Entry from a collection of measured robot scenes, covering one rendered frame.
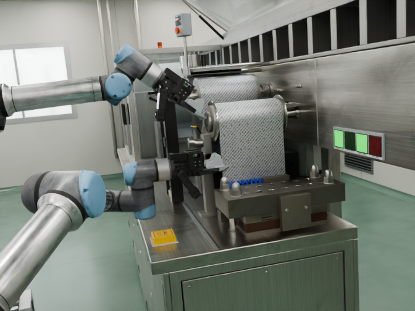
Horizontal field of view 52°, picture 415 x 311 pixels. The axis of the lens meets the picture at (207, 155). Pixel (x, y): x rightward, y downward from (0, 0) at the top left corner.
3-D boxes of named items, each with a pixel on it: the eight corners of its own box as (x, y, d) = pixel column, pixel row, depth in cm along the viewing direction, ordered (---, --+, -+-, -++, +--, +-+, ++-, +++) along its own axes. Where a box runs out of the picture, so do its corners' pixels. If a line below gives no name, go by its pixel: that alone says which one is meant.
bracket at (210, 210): (197, 214, 162) (190, 134, 157) (213, 211, 163) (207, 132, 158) (200, 218, 157) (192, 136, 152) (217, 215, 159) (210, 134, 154)
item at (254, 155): (223, 187, 150) (219, 135, 147) (285, 178, 156) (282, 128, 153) (223, 187, 150) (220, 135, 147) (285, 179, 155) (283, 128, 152)
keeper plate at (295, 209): (280, 229, 136) (278, 195, 134) (308, 224, 138) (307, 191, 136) (283, 232, 133) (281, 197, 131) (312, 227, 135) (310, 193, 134)
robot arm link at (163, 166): (159, 183, 141) (156, 178, 148) (173, 181, 142) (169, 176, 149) (157, 161, 139) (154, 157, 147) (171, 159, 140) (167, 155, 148)
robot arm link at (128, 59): (110, 63, 144) (124, 43, 144) (138, 82, 147) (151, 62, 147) (110, 62, 136) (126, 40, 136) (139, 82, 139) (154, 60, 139)
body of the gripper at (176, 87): (196, 87, 144) (167, 66, 140) (182, 108, 144) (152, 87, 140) (192, 87, 151) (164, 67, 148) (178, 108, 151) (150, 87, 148)
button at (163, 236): (151, 238, 140) (150, 231, 139) (172, 235, 141) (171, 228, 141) (154, 245, 133) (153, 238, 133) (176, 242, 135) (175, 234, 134)
